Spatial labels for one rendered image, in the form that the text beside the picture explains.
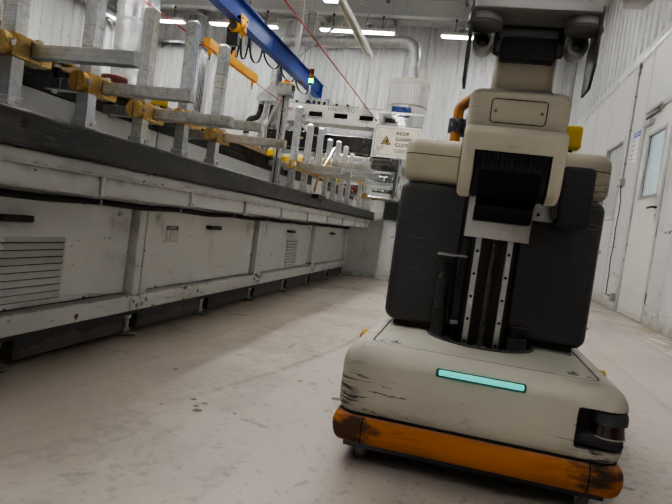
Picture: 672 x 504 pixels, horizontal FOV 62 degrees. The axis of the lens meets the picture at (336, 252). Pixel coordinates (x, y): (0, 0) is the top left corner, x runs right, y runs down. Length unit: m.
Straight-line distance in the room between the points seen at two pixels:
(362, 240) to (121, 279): 4.07
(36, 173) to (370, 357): 0.91
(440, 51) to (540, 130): 11.50
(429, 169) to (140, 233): 1.18
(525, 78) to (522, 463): 0.85
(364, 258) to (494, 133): 4.83
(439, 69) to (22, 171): 11.59
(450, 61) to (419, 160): 11.15
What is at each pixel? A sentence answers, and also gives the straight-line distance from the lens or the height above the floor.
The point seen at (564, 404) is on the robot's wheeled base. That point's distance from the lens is 1.31.
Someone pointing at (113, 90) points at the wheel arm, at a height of 0.81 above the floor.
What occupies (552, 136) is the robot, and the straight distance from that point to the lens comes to 1.31.
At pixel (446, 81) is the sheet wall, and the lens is 12.61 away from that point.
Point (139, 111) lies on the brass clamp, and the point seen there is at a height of 0.79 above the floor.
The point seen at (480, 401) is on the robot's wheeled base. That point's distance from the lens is 1.29.
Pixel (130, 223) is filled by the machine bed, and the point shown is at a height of 0.44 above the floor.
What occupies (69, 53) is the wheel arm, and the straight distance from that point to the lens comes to 1.41.
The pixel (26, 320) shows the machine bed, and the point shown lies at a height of 0.14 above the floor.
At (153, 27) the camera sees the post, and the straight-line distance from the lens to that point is 1.88.
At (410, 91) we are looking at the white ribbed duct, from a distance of 10.21.
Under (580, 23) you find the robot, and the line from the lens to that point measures 1.31.
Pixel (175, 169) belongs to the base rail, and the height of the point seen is 0.65.
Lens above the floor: 0.55
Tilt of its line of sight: 3 degrees down
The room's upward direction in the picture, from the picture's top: 8 degrees clockwise
